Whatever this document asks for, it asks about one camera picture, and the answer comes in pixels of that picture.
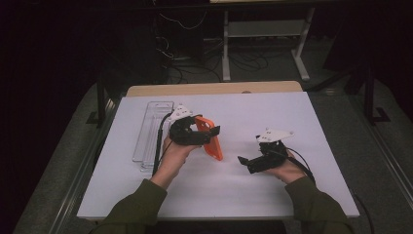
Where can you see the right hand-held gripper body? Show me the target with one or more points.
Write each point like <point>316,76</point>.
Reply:
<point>271,159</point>

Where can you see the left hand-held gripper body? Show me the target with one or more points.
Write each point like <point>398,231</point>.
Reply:
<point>183,136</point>

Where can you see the orange phone case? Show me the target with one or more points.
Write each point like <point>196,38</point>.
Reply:
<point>214,148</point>

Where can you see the person's right hand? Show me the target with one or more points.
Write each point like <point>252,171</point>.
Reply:
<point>289,172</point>

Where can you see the person's left hand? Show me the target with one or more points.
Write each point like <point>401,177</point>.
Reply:
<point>173,161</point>

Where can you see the wooden table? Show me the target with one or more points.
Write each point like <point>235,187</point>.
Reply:
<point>211,88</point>

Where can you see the clear plastic tray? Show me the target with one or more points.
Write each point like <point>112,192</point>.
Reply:
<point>151,130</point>

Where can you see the white work board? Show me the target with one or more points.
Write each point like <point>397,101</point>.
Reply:
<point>227,191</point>

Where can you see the black metal stand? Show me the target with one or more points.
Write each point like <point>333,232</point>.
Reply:
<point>369,97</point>
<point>101,100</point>

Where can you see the white metal desk frame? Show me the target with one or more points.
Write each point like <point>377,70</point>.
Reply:
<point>266,28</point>

